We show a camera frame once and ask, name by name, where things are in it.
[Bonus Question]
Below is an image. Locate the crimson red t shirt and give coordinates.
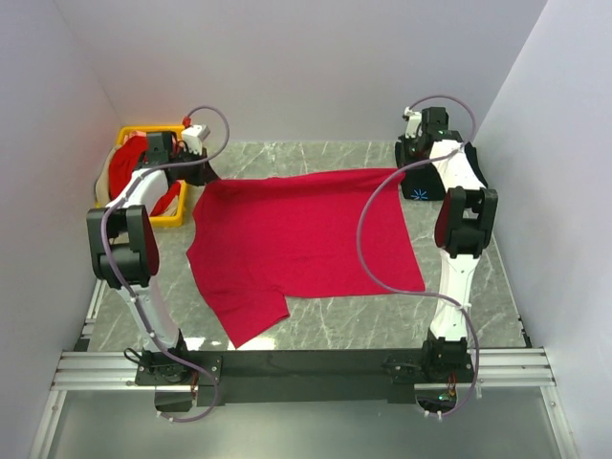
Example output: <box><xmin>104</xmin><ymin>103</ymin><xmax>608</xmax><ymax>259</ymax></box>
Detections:
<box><xmin>186</xmin><ymin>168</ymin><xmax>426</xmax><ymax>347</ymax></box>

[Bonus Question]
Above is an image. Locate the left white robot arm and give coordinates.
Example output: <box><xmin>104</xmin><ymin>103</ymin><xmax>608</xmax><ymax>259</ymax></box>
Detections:
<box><xmin>87</xmin><ymin>125</ymin><xmax>217</xmax><ymax>384</ymax></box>

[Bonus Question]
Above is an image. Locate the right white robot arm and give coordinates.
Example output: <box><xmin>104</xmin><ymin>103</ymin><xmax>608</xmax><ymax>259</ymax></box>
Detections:
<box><xmin>395</xmin><ymin>107</ymin><xmax>498</xmax><ymax>382</ymax></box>

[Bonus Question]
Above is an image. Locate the folded black t shirt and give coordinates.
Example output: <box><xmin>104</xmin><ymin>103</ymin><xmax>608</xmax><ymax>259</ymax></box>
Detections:
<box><xmin>401</xmin><ymin>142</ymin><xmax>489</xmax><ymax>202</ymax></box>

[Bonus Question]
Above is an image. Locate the yellow plastic basket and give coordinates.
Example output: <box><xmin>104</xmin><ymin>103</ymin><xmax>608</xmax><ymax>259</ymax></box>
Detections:
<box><xmin>116</xmin><ymin>125</ymin><xmax>187</xmax><ymax>228</ymax></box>

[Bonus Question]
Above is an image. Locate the dark red t shirt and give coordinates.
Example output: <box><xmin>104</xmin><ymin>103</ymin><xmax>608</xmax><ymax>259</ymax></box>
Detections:
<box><xmin>107</xmin><ymin>131</ymin><xmax>182</xmax><ymax>216</ymax></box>

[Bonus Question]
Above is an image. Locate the beige cloth in basket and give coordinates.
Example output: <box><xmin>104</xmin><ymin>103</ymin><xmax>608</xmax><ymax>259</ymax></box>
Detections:
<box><xmin>94</xmin><ymin>145</ymin><xmax>120</xmax><ymax>207</ymax></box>

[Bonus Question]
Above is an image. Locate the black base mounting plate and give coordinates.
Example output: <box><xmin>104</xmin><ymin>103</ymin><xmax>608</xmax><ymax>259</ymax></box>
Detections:
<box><xmin>135</xmin><ymin>347</ymin><xmax>475</xmax><ymax>406</ymax></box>

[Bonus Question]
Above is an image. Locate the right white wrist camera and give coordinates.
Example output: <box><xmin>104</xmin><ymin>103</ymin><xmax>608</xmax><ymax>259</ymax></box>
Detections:
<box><xmin>403</xmin><ymin>107</ymin><xmax>423</xmax><ymax>140</ymax></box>

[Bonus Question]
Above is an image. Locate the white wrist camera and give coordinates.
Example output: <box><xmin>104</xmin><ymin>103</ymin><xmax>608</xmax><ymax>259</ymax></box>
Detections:
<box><xmin>403</xmin><ymin>107</ymin><xmax>423</xmax><ymax>140</ymax></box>
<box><xmin>182</xmin><ymin>124</ymin><xmax>210</xmax><ymax>156</ymax></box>

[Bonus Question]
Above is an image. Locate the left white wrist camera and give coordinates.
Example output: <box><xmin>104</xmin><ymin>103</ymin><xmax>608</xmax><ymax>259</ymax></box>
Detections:
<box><xmin>182</xmin><ymin>124</ymin><xmax>210</xmax><ymax>156</ymax></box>

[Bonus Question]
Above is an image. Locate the aluminium frame rail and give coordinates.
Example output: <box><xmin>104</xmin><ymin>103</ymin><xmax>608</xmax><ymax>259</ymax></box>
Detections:
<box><xmin>51</xmin><ymin>348</ymin><xmax>556</xmax><ymax>391</ymax></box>

